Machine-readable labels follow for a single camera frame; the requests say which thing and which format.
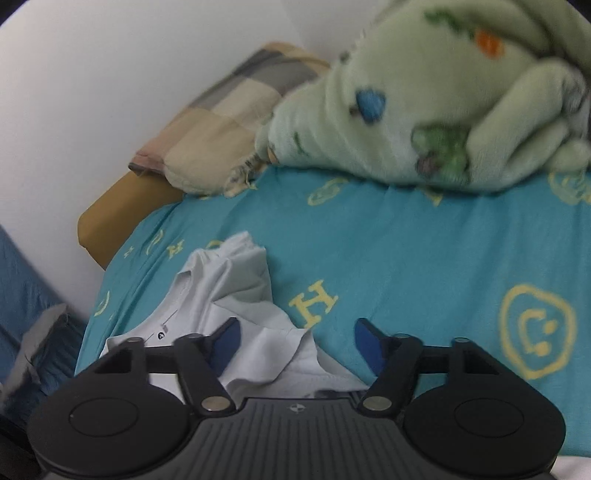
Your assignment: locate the tan padded headboard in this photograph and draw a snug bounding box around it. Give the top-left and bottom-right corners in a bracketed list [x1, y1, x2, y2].
[78, 173, 185, 271]

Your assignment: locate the teal printed bed sheet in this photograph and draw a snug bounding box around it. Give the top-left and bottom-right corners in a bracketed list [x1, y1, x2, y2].
[74, 164, 591, 457]

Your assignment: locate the green printed fleece blanket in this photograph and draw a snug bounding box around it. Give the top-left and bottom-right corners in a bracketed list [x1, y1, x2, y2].
[255, 0, 591, 192]

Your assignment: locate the white garment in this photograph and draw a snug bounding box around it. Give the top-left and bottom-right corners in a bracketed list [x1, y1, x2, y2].
[99, 232, 370, 400]

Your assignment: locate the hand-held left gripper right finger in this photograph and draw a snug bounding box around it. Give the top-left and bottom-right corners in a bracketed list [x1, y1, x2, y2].
[353, 318, 497, 416]

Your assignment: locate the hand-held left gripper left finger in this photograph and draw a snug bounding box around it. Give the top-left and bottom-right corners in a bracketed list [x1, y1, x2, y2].
[98, 318, 242, 416]

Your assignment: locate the plaid pillow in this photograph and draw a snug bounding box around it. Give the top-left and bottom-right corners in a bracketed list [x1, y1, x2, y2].
[129, 42, 331, 197]

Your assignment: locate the blue covered chair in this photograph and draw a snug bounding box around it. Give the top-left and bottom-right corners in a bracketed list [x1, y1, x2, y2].
[0, 224, 88, 416]

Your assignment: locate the grey seat cushion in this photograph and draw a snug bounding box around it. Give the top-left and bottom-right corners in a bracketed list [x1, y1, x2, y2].
[4, 305, 70, 402]

